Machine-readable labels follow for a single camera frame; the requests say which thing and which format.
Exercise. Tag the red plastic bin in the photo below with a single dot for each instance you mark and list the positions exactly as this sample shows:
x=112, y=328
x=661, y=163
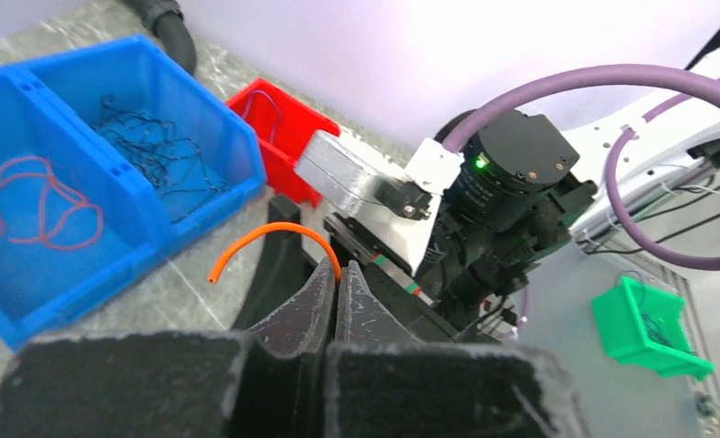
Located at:
x=284, y=125

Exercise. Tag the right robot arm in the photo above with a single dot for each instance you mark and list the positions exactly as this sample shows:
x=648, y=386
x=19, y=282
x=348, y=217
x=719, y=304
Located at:
x=636, y=129

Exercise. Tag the green plastic bin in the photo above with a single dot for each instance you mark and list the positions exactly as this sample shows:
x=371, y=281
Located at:
x=642, y=325

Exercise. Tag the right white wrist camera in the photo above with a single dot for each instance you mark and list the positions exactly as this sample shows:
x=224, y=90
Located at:
x=398, y=205

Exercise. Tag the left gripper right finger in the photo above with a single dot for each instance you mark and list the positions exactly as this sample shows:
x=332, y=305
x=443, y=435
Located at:
x=383, y=381

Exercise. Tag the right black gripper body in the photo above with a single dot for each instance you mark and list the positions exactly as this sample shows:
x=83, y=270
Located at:
x=511, y=204

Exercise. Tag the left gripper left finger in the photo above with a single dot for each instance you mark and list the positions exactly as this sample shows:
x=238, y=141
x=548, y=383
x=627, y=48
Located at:
x=263, y=381

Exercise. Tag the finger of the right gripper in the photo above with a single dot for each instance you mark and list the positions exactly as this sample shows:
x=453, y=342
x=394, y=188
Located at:
x=289, y=286

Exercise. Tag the blue double plastic bin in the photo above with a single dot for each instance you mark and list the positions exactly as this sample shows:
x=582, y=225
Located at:
x=112, y=158

